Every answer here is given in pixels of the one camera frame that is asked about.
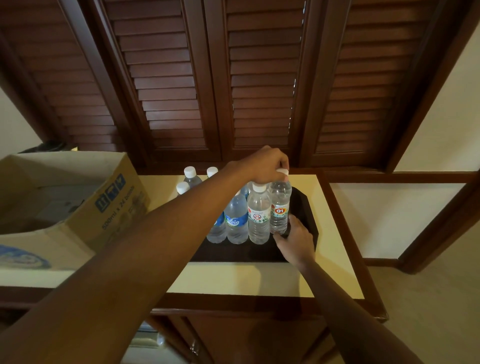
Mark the person's right hand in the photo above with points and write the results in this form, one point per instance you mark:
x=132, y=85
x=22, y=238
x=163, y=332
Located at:
x=296, y=243

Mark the person's left hand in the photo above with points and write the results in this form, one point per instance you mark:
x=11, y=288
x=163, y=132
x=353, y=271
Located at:
x=264, y=165

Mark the orange label water bottle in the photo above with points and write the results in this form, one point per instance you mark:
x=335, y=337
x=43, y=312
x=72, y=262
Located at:
x=280, y=206

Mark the blue label water bottle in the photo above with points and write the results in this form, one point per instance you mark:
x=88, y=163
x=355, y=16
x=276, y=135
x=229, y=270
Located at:
x=192, y=176
x=182, y=187
x=237, y=221
x=217, y=230
x=212, y=171

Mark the black plastic tray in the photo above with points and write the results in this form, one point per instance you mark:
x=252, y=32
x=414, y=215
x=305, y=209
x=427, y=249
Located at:
x=243, y=253

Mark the brown cardboard box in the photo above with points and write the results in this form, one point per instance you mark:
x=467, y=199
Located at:
x=56, y=168

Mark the person's left forearm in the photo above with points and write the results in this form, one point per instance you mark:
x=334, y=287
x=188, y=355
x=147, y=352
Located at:
x=120, y=277

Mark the person's right forearm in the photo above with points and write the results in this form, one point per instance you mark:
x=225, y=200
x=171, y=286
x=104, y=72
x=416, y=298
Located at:
x=356, y=322

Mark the wooden cabinet with cream top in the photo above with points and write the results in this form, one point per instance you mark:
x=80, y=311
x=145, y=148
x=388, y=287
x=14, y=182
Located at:
x=243, y=303

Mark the brown louvered wooden shutter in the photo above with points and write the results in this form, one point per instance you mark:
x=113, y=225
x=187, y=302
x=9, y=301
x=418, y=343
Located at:
x=367, y=75
x=63, y=75
x=262, y=75
x=165, y=75

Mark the black steel electric kettle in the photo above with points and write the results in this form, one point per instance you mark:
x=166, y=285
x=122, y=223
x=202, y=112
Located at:
x=45, y=146

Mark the brown wooden wall rail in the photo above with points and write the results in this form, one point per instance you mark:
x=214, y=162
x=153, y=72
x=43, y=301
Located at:
x=412, y=177

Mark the brown wooden door frame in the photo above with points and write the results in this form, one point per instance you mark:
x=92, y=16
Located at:
x=438, y=232

